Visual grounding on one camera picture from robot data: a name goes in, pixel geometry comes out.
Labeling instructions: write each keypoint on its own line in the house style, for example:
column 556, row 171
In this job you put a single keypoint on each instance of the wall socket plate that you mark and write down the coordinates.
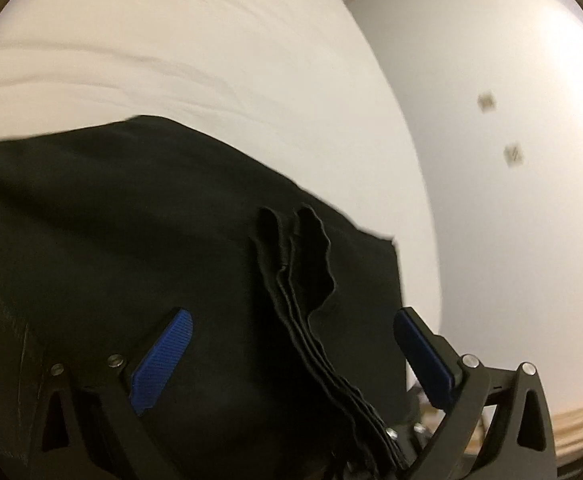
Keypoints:
column 513, row 155
column 486, row 102

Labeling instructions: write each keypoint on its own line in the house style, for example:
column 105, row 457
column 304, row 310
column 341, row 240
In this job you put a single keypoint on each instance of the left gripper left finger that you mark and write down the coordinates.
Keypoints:
column 149, row 379

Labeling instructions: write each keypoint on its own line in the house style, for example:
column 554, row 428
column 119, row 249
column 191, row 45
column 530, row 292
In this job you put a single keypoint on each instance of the black pants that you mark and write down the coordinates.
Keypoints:
column 105, row 232

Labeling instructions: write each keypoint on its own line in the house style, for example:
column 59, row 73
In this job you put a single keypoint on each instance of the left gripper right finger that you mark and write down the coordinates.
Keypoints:
column 436, row 365

